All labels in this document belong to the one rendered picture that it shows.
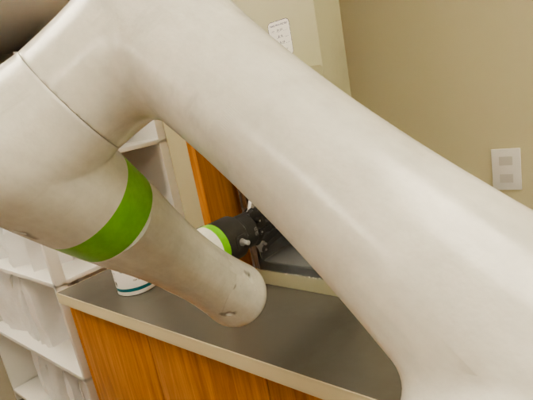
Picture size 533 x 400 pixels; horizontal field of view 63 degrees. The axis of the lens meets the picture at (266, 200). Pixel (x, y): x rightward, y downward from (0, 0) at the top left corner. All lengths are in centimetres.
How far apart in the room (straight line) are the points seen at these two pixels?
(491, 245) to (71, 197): 32
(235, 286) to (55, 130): 37
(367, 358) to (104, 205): 65
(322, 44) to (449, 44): 44
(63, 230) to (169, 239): 13
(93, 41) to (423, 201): 27
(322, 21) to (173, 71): 73
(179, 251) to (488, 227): 38
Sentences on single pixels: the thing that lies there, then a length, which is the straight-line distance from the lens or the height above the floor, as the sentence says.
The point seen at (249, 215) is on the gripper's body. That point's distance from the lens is 92.
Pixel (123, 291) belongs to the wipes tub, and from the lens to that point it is 146.
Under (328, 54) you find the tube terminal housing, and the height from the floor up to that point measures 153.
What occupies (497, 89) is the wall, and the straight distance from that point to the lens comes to 131.
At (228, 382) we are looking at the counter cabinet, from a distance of 114.
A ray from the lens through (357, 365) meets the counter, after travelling 91.
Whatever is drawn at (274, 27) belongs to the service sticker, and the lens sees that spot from 107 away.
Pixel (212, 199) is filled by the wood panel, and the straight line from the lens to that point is 121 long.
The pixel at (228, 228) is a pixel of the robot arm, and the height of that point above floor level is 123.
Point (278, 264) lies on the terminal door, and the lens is 121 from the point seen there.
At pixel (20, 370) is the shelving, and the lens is 312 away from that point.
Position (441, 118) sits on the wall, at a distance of 136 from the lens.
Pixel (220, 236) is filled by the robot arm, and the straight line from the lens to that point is 83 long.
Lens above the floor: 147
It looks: 13 degrees down
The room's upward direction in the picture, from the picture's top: 11 degrees counter-clockwise
